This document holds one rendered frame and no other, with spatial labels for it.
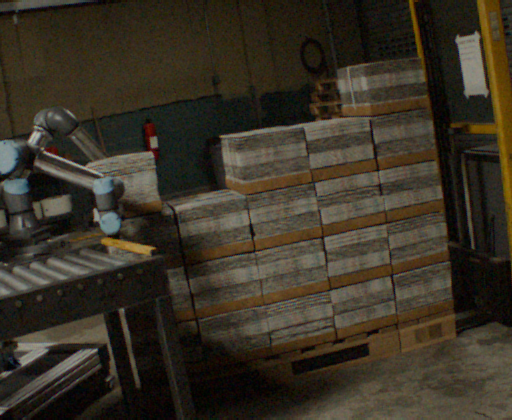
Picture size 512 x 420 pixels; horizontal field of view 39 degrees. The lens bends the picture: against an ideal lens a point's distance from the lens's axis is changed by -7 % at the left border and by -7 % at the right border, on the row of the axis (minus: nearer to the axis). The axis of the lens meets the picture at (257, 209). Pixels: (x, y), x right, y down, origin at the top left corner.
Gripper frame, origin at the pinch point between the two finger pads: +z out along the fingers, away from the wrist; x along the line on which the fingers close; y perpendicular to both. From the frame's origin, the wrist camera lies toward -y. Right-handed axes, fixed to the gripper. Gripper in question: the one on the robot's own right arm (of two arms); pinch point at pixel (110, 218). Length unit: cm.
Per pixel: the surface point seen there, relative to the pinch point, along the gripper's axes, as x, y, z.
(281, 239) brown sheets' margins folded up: -67, -23, 8
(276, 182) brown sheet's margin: -69, 1, 8
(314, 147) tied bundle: -87, 12, 9
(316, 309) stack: -77, -55, 8
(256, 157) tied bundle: -62, 12, 9
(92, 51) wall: -14, 135, 713
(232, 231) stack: -48, -16, 8
